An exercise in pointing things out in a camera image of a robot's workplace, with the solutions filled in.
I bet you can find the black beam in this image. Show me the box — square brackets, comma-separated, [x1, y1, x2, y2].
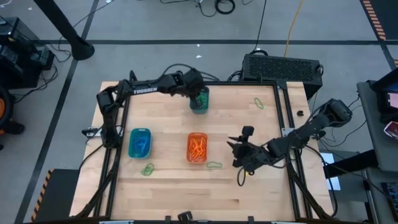
[323, 149, 379, 179]

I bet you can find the black hazard-striped floor mat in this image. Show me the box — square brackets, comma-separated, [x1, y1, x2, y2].
[360, 0, 398, 42]
[30, 168, 81, 223]

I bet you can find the red card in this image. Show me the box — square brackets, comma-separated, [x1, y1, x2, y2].
[384, 121, 398, 140]

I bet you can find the yellow hanging cable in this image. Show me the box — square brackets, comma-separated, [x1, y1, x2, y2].
[284, 0, 305, 58]

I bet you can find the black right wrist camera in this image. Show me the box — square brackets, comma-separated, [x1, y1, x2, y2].
[241, 125, 255, 140]

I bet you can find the teal green plastic basket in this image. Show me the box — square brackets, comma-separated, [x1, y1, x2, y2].
[128, 128, 153, 160]

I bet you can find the grey desk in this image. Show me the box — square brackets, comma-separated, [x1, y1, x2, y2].
[356, 80, 398, 174]

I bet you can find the black pole stand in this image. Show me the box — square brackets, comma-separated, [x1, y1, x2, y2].
[33, 0, 96, 62]

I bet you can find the coiled black cable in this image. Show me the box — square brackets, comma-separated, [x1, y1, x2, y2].
[215, 0, 236, 16]

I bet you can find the black computer case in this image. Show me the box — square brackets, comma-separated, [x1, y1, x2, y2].
[241, 53, 325, 101]

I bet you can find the black equipment cart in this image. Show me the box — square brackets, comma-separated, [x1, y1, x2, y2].
[0, 16, 56, 90]

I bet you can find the blue plastic basket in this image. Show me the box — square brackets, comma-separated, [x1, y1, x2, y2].
[189, 86, 210, 114]

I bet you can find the black monitor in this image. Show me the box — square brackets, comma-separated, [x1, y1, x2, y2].
[371, 67, 398, 124]

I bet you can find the black hanging cable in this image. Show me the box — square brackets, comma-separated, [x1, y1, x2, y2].
[250, 0, 269, 55]

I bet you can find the white paper sheet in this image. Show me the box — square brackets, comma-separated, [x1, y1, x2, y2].
[319, 152, 342, 192]

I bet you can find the orange and black machine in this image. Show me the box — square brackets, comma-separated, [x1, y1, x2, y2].
[0, 86, 26, 136]

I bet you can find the orange plastic basket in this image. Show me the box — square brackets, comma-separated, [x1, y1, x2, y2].
[186, 132, 209, 164]

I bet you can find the black keyboard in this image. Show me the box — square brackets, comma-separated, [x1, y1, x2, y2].
[381, 182, 398, 220]

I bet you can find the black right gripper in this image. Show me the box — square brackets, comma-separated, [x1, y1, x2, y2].
[226, 136, 276, 174]

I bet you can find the black aluminium table frame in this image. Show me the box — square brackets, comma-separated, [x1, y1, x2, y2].
[73, 70, 335, 224]

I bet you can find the black table-level camera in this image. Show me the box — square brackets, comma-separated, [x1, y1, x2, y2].
[177, 210, 193, 223]

